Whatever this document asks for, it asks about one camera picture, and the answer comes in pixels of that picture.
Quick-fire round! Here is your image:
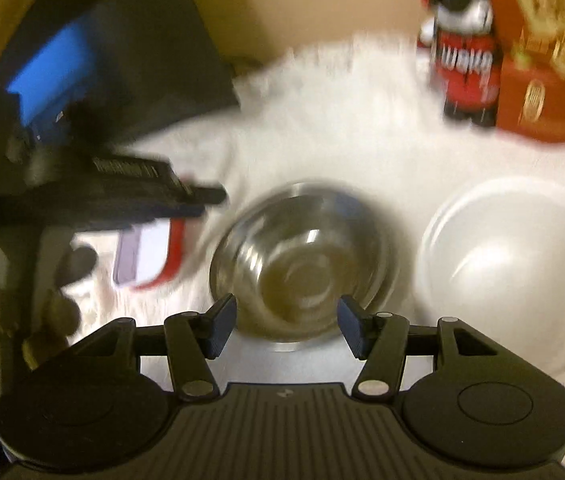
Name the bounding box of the dark computer monitor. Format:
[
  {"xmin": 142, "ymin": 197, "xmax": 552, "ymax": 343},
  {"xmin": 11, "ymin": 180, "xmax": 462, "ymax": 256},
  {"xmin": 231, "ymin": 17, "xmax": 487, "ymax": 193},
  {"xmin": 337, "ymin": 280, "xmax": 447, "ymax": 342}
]
[{"xmin": 0, "ymin": 0, "xmax": 242, "ymax": 161}]

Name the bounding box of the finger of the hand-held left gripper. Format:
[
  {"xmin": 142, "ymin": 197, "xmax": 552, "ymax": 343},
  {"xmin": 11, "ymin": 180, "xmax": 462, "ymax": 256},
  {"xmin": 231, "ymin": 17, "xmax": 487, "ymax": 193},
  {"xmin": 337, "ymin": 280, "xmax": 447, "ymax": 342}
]
[{"xmin": 175, "ymin": 182, "xmax": 227, "ymax": 220}]

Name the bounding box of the white plastic bowl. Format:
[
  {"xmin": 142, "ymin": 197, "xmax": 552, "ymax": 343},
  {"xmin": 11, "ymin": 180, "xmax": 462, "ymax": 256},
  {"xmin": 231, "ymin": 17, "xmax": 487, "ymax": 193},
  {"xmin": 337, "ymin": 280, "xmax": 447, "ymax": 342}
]
[{"xmin": 419, "ymin": 176, "xmax": 565, "ymax": 377}]

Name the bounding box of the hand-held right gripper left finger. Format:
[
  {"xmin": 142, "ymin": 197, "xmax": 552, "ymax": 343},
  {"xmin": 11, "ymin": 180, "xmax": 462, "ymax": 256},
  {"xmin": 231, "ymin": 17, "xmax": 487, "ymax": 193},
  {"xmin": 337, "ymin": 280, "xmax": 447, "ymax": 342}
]
[{"xmin": 70, "ymin": 294, "xmax": 237, "ymax": 402}]

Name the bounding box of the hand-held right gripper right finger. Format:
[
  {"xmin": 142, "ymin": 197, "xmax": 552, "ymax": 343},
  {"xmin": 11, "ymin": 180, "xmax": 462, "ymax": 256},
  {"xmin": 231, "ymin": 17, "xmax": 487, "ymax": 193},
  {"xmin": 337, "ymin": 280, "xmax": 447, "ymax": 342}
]
[{"xmin": 339, "ymin": 295, "xmax": 506, "ymax": 402}]

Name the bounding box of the panda figurine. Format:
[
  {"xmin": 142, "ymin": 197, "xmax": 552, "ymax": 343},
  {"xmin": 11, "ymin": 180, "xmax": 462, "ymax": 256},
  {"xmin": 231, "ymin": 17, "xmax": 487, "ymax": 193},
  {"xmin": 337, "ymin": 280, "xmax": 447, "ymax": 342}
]
[{"xmin": 417, "ymin": 0, "xmax": 502, "ymax": 130}]

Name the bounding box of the white fluffy towel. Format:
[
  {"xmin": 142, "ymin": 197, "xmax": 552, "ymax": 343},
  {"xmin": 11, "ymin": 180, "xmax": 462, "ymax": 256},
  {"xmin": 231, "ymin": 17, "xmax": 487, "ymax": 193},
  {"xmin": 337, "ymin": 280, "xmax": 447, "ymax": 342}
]
[{"xmin": 62, "ymin": 30, "xmax": 565, "ymax": 396}]

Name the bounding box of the orange snack bag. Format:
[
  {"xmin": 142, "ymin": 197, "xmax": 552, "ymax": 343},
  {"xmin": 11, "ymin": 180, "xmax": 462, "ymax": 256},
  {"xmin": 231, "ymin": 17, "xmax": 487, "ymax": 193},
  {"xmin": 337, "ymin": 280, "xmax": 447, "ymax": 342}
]
[{"xmin": 483, "ymin": 0, "xmax": 565, "ymax": 145}]

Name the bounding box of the stainless steel bowl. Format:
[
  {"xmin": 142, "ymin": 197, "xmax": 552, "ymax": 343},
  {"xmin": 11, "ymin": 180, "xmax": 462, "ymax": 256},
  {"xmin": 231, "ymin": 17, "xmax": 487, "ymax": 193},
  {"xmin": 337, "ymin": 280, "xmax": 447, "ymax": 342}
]
[{"xmin": 209, "ymin": 183, "xmax": 394, "ymax": 353}]

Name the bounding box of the red rectangular dish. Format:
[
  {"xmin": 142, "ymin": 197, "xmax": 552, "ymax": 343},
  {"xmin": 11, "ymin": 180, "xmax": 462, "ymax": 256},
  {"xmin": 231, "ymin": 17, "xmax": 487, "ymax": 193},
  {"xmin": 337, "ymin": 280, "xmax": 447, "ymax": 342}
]
[{"xmin": 113, "ymin": 216, "xmax": 188, "ymax": 292}]

